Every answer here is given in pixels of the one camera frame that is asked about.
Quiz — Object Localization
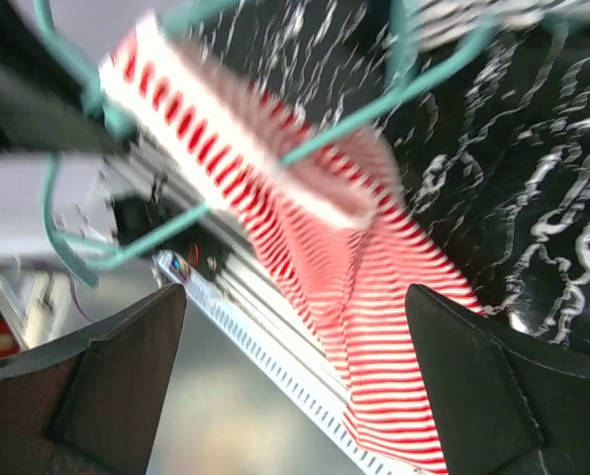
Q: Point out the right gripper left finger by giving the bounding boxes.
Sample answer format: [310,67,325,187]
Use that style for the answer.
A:
[0,284,186,474]

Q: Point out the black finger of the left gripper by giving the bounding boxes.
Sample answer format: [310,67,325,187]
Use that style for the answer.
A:
[0,1,127,153]

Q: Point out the black white striped tank top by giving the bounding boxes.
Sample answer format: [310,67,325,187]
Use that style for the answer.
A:
[408,0,590,50]

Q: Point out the black marble mat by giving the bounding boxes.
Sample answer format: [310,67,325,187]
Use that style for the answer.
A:
[201,1,590,355]

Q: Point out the red striped tank top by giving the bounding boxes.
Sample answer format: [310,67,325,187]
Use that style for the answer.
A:
[101,13,481,474]

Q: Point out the aluminium rail base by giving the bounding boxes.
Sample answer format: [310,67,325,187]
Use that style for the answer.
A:
[101,142,425,475]

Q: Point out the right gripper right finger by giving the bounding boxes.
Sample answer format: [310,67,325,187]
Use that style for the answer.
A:
[406,285,590,474]

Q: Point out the teal hanger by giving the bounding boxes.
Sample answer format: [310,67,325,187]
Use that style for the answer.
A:
[34,1,500,286]

